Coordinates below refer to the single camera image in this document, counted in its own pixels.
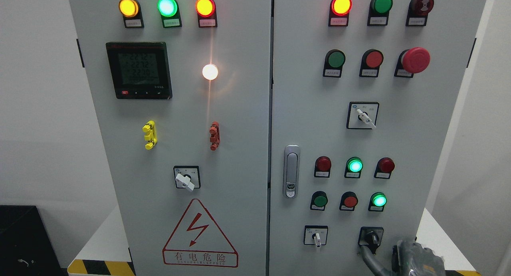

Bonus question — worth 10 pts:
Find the white selector switch left door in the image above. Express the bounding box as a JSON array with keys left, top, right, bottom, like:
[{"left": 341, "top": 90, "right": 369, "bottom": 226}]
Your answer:
[{"left": 173, "top": 165, "right": 201, "bottom": 192}]

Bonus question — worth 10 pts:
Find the black box lower left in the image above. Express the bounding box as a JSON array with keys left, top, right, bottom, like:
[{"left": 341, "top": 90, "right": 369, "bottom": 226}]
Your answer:
[{"left": 0, "top": 205, "right": 63, "bottom": 276}]

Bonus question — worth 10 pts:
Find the red push button lower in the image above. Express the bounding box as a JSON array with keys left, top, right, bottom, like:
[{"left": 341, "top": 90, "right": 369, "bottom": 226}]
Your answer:
[{"left": 339, "top": 192, "right": 358, "bottom": 212}]

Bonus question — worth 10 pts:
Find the yellow indicator light top left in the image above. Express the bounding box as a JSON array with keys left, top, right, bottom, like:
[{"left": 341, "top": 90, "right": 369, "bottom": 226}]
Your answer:
[{"left": 118, "top": 0, "right": 144, "bottom": 28}]

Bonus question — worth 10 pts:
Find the white lit lamp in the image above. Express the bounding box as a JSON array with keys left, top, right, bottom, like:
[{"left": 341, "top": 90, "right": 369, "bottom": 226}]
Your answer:
[{"left": 202, "top": 64, "right": 219, "bottom": 81}]

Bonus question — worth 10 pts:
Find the white platform with hazard stripes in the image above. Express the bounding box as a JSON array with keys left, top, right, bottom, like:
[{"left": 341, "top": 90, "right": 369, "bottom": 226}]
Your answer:
[{"left": 67, "top": 207, "right": 480, "bottom": 276}]

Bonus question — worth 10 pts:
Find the red-rimmed lit indicator left door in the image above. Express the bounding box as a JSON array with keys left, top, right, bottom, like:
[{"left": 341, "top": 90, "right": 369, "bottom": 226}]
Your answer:
[{"left": 195, "top": 0, "right": 218, "bottom": 27}]

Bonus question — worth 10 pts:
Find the green unlit indicator top right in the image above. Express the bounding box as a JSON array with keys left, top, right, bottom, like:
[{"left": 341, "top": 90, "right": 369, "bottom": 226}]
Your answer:
[{"left": 367, "top": 0, "right": 394, "bottom": 26}]

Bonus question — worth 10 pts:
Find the green lit indicator middle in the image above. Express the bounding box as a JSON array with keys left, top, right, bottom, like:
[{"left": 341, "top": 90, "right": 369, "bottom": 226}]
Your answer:
[{"left": 344, "top": 157, "right": 363, "bottom": 179}]

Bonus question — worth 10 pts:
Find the dark red indicator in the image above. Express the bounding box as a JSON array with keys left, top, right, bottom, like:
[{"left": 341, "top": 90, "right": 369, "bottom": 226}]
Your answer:
[
  {"left": 314, "top": 156, "right": 332, "bottom": 178},
  {"left": 374, "top": 157, "right": 395, "bottom": 179}
]

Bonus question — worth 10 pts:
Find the black digital power meter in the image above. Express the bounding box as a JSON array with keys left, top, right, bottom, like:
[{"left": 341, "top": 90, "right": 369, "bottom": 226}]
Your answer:
[{"left": 106, "top": 42, "right": 173, "bottom": 99}]

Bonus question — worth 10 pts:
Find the dark red buzzer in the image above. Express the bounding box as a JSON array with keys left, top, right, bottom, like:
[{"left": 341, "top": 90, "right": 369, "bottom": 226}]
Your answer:
[{"left": 405, "top": 0, "right": 434, "bottom": 27}]

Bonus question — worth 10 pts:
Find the green push button upper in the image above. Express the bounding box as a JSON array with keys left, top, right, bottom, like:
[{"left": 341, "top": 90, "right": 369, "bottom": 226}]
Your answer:
[{"left": 323, "top": 49, "right": 346, "bottom": 78}]

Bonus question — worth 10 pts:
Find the red terminal handle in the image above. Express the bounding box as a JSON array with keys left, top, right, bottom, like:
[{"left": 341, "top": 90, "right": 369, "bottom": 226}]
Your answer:
[{"left": 209, "top": 121, "right": 220, "bottom": 151}]

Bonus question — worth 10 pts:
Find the dark red indicator right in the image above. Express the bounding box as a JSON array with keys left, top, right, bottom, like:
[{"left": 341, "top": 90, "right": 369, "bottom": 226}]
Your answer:
[{"left": 374, "top": 157, "right": 395, "bottom": 179}]

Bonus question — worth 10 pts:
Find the dark red indicator left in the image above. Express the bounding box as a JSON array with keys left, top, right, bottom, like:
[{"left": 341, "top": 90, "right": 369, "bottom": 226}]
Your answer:
[{"left": 314, "top": 156, "right": 332, "bottom": 178}]

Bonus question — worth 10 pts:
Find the green lit indicator light top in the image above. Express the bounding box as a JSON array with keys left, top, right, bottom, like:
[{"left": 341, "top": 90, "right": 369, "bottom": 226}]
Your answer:
[{"left": 157, "top": 0, "right": 182, "bottom": 28}]

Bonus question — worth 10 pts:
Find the green lit push button lower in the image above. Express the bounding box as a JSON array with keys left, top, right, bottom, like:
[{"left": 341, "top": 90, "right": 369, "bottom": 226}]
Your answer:
[{"left": 368, "top": 192, "right": 387, "bottom": 212}]

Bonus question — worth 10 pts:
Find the red push button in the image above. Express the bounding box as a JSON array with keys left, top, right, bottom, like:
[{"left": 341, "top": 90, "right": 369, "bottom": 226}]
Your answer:
[
  {"left": 359, "top": 49, "right": 384, "bottom": 78},
  {"left": 339, "top": 192, "right": 358, "bottom": 212}
]

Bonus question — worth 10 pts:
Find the grey electrical cabinet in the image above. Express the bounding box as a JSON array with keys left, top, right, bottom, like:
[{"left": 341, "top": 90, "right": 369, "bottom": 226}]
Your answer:
[{"left": 69, "top": 0, "right": 487, "bottom": 276}]

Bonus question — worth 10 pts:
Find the black rotary knob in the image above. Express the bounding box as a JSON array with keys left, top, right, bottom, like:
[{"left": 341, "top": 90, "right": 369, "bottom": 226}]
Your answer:
[{"left": 358, "top": 226, "right": 384, "bottom": 254}]

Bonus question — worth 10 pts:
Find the red emergency stop button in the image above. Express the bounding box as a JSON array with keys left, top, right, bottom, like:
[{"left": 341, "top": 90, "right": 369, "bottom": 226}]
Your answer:
[{"left": 394, "top": 47, "right": 431, "bottom": 78}]

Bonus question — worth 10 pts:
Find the red electric danger sign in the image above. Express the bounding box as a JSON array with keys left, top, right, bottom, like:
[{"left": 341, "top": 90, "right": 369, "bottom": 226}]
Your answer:
[{"left": 162, "top": 198, "right": 238, "bottom": 268}]

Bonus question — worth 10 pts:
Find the silver door lock handle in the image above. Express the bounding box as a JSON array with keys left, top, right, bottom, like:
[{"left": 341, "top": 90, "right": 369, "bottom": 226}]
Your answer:
[{"left": 283, "top": 145, "right": 301, "bottom": 199}]

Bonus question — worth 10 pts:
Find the white selector switch upper right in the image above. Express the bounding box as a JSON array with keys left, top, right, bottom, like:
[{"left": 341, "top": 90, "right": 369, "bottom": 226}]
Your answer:
[{"left": 346, "top": 101, "right": 379, "bottom": 130}]

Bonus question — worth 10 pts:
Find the white selector switch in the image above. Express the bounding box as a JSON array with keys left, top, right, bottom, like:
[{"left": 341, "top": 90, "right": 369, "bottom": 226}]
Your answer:
[
  {"left": 346, "top": 101, "right": 379, "bottom": 130},
  {"left": 303, "top": 225, "right": 329, "bottom": 248}
]

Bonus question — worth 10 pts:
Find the yellow terminal handle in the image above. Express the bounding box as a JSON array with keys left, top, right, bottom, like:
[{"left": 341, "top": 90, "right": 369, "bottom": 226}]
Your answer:
[{"left": 142, "top": 121, "right": 158, "bottom": 150}]

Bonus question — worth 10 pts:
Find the red-rimmed lit indicator right door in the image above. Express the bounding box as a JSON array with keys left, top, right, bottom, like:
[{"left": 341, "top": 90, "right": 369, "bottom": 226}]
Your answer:
[{"left": 328, "top": 0, "right": 352, "bottom": 27}]

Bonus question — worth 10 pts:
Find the red-rimmed lit indicator door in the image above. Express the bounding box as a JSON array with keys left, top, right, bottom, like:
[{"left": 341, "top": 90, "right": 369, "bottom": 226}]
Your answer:
[
  {"left": 328, "top": 0, "right": 352, "bottom": 27},
  {"left": 195, "top": 0, "right": 218, "bottom": 27}
]

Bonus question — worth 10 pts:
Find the white selector switch lower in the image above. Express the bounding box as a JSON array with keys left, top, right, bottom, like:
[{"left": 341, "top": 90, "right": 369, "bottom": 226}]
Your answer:
[{"left": 303, "top": 225, "right": 329, "bottom": 248}]

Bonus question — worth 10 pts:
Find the red push button upper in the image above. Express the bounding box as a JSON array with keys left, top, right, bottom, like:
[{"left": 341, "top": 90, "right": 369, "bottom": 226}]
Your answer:
[{"left": 359, "top": 49, "right": 384, "bottom": 78}]

